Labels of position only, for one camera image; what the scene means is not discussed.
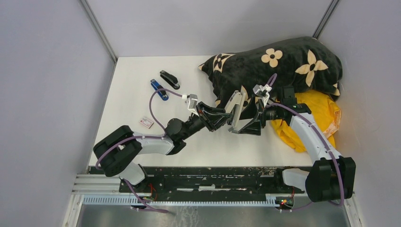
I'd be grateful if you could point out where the yellow crumpled cloth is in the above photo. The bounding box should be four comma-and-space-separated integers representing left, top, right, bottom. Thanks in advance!
270, 90, 341, 154

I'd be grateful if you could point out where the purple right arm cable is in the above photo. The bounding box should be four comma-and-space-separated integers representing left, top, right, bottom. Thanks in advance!
264, 73, 345, 212

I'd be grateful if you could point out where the black stapler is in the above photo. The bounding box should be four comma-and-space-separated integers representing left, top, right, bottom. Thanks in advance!
159, 70, 181, 90

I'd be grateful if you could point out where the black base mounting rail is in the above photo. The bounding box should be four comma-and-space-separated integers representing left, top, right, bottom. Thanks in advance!
87, 165, 305, 203

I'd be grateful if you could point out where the black floral plush pillow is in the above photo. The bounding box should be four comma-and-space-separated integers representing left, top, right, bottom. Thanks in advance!
198, 36, 343, 107

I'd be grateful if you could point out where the closed red white staple box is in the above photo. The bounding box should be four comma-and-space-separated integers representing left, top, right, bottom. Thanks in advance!
139, 117, 154, 129

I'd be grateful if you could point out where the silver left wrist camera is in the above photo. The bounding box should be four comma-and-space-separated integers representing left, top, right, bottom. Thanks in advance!
182, 94, 199, 116

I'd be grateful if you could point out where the blue stapler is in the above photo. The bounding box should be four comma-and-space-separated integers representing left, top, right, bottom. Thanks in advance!
150, 79, 169, 101

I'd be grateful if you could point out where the white slotted cable duct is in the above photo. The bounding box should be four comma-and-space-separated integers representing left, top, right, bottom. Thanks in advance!
82, 193, 295, 208

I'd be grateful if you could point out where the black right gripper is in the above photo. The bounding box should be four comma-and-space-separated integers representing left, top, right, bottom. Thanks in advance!
236, 95, 283, 136

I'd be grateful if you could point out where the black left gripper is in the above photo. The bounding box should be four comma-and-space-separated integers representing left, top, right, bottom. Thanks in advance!
181, 101, 233, 140

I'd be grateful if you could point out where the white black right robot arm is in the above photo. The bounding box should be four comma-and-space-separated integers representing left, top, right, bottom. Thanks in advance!
232, 84, 356, 206

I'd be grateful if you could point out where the beige stapler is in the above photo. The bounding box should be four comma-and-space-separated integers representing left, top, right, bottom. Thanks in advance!
225, 90, 246, 134

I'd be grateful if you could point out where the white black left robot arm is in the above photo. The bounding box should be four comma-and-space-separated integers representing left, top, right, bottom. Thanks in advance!
93, 102, 237, 192

